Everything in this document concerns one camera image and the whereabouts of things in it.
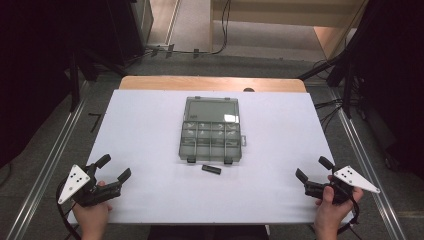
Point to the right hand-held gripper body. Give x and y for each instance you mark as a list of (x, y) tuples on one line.
[(353, 177)]

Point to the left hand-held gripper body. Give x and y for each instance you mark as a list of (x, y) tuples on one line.
[(78, 181)]

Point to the small black rectangular stick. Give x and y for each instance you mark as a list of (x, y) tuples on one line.
[(211, 169)]

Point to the clear plastic organizer box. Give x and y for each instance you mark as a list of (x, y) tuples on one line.
[(210, 133)]

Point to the person's left hand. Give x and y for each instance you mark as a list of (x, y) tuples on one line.
[(91, 215)]

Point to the person's right hand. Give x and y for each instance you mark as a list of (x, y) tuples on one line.
[(330, 213)]

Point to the white table board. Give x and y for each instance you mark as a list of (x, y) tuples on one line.
[(143, 140)]

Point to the black stand legs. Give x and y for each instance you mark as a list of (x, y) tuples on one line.
[(75, 83), (346, 86)]

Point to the person's dark trousers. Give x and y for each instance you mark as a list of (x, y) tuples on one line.
[(206, 233)]

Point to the black curtain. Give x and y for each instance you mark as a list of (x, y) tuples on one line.
[(393, 83), (33, 66)]

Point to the wooden table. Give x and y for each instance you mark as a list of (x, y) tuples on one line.
[(206, 83)]

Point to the light wooden furniture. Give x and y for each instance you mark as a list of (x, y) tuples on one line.
[(283, 20)]

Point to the metal floor rail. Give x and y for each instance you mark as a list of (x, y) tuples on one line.
[(43, 173), (366, 166)]

